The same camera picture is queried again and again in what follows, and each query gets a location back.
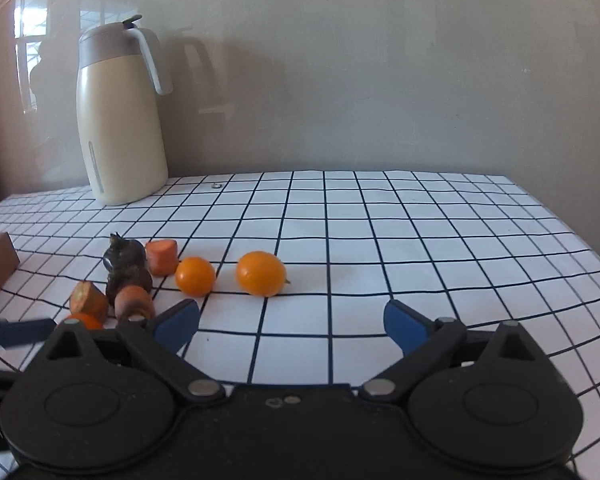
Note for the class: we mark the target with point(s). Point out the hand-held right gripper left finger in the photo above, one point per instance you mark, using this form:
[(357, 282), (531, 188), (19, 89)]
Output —
[(180, 321)]

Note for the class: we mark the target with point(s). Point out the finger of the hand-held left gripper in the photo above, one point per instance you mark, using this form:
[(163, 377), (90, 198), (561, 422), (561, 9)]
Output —
[(22, 332)]

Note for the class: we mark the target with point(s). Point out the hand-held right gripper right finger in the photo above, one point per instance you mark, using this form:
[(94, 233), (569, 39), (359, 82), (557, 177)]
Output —
[(405, 325)]

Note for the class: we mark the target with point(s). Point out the orange kumquat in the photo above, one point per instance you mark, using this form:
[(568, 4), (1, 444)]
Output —
[(84, 320), (195, 276), (261, 273)]

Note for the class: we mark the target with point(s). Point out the dark water chestnut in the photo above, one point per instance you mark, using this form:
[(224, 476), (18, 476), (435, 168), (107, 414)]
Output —
[(125, 256), (130, 280)]

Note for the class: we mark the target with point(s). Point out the white black checkered tablecloth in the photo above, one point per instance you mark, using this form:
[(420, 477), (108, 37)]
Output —
[(380, 240)]

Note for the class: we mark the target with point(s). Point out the cream thermos jug grey lid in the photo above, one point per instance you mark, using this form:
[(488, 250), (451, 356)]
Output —
[(120, 135)]

